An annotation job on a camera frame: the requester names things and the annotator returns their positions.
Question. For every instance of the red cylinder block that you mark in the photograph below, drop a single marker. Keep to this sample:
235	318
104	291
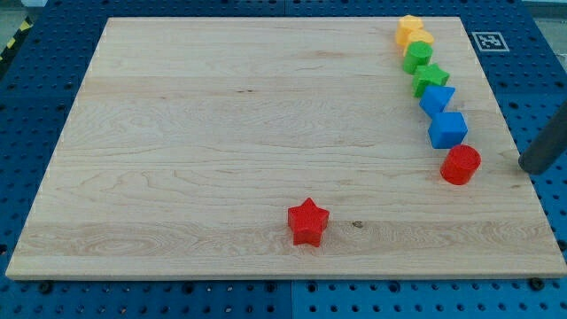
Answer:
460	164

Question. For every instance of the yellow hexagon block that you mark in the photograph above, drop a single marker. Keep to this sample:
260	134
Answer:
406	25

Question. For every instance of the wooden board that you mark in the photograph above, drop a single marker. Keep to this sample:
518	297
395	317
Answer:
190	138

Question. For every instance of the white fiducial marker tag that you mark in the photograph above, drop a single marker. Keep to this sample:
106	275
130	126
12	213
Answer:
490	41

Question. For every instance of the red star block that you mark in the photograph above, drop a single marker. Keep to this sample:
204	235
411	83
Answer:
307	223

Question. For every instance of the green star block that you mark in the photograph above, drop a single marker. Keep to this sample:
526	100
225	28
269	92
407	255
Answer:
428	75

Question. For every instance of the green cylinder block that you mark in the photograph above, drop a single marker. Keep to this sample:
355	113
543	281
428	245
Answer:
417	54

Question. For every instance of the blue cube block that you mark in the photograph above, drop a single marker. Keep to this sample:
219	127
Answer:
447	130

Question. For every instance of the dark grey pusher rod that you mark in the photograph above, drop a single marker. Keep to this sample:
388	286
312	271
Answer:
547	146

